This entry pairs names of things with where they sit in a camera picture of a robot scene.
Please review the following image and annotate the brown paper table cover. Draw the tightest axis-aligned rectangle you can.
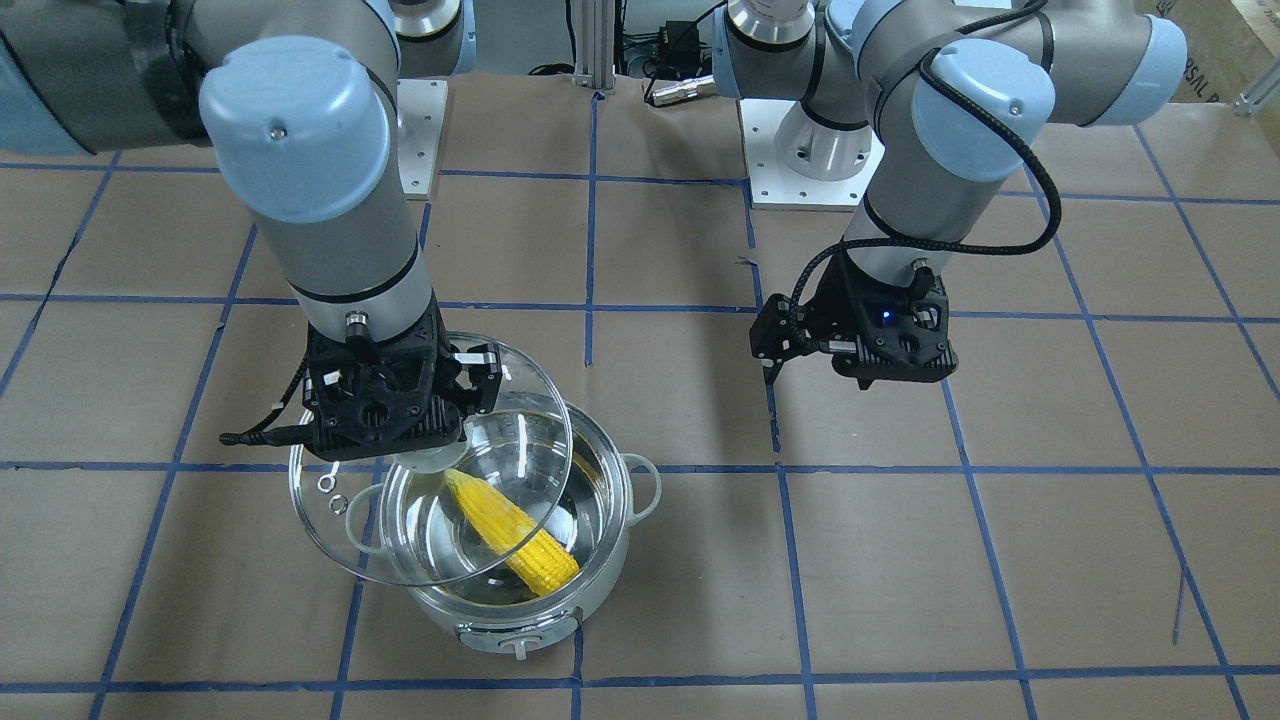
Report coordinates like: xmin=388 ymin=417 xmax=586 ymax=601
xmin=1 ymin=74 xmax=1279 ymax=719

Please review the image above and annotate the glass pot lid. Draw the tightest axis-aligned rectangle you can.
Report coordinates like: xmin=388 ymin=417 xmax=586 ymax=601
xmin=287 ymin=331 xmax=582 ymax=597

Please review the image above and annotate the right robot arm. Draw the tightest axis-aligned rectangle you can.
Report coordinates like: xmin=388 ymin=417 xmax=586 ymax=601
xmin=3 ymin=1 xmax=474 ymax=407

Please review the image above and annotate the yellow corn cob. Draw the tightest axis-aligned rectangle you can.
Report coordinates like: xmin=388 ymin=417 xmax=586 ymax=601
xmin=443 ymin=468 xmax=580 ymax=597

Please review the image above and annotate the aluminium frame post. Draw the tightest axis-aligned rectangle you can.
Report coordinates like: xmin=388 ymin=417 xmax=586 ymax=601
xmin=568 ymin=1 xmax=623 ymax=96

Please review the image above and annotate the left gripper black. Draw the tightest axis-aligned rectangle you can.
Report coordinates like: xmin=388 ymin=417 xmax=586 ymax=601
xmin=749 ymin=250 xmax=881 ymax=386

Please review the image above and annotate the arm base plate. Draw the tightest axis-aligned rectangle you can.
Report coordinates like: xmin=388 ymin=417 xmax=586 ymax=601
xmin=397 ymin=78 xmax=449 ymax=201
xmin=739 ymin=99 xmax=884 ymax=211

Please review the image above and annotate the cardboard box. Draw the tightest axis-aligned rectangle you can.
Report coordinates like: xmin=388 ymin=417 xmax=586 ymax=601
xmin=1133 ymin=1 xmax=1279 ymax=104

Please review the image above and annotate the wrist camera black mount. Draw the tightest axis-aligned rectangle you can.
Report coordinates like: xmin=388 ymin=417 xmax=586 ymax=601
xmin=219 ymin=324 xmax=471 ymax=461

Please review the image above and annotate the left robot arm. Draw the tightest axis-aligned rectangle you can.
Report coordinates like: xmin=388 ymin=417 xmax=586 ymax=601
xmin=713 ymin=1 xmax=1188 ymax=389

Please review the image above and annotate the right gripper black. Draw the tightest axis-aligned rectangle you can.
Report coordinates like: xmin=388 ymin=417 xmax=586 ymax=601
xmin=396 ymin=300 xmax=503 ymax=416

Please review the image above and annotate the white steel cooking pot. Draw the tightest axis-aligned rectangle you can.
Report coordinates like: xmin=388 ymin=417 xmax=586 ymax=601
xmin=343 ymin=398 xmax=663 ymax=659

